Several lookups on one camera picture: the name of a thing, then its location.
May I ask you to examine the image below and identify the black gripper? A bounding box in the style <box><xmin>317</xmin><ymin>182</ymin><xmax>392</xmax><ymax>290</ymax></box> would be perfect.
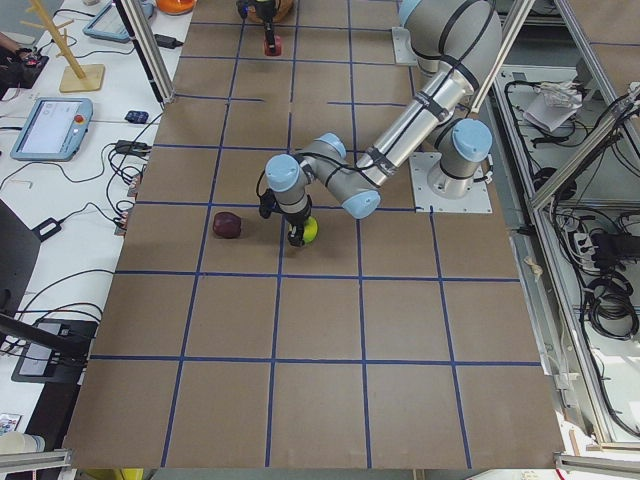
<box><xmin>259</xmin><ymin>0</ymin><xmax>278</xmax><ymax>54</ymax></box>
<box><xmin>285</xmin><ymin>202</ymin><xmax>312</xmax><ymax>246</ymax></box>

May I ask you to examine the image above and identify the green apple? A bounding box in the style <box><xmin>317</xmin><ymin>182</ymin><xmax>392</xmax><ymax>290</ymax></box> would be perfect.
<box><xmin>302</xmin><ymin>216</ymin><xmax>319</xmax><ymax>245</ymax></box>

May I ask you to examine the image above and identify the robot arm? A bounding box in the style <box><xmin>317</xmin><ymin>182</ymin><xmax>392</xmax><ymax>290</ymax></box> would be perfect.
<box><xmin>259</xmin><ymin>1</ymin><xmax>502</xmax><ymax>247</ymax></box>
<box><xmin>236</xmin><ymin>0</ymin><xmax>281</xmax><ymax>56</ymax></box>

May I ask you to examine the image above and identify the wicker basket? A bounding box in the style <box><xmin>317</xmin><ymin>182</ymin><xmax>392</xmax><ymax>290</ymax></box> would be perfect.
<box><xmin>247</xmin><ymin>0</ymin><xmax>295</xmax><ymax>23</ymax></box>

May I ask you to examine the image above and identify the dark red apple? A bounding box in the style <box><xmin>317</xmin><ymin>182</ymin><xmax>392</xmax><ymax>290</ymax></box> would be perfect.
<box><xmin>212</xmin><ymin>211</ymin><xmax>242</xmax><ymax>239</ymax></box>

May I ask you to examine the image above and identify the orange bucket with lid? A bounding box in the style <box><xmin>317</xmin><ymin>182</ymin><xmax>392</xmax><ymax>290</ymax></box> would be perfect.
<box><xmin>155</xmin><ymin>0</ymin><xmax>196</xmax><ymax>16</ymax></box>

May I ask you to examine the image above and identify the black power adapter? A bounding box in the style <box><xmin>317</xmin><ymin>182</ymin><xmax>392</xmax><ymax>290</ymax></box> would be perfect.
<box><xmin>154</xmin><ymin>34</ymin><xmax>184</xmax><ymax>49</ymax></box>

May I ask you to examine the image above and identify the small blue device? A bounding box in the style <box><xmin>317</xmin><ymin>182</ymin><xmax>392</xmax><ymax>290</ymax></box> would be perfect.
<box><xmin>124</xmin><ymin>110</ymin><xmax>149</xmax><ymax>124</ymax></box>

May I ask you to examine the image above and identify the blue teach pendant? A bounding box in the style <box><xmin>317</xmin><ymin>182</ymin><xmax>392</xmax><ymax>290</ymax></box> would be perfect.
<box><xmin>82</xmin><ymin>1</ymin><xmax>132</xmax><ymax>43</ymax></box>
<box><xmin>10</xmin><ymin>97</ymin><xmax>93</xmax><ymax>162</ymax></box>

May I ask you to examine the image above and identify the wooden stand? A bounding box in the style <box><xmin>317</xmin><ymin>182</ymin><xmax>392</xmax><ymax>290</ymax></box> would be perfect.
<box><xmin>27</xmin><ymin>0</ymin><xmax>105</xmax><ymax>94</ymax></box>

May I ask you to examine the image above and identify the aluminium frame post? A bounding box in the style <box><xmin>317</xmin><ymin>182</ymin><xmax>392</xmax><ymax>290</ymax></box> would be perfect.
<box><xmin>114</xmin><ymin>0</ymin><xmax>175</xmax><ymax>105</ymax></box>

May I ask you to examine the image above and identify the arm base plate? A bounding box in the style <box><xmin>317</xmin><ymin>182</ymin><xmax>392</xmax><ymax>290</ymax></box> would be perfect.
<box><xmin>391</xmin><ymin>26</ymin><xmax>417</xmax><ymax>66</ymax></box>
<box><xmin>409</xmin><ymin>152</ymin><xmax>493</xmax><ymax>214</ymax></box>

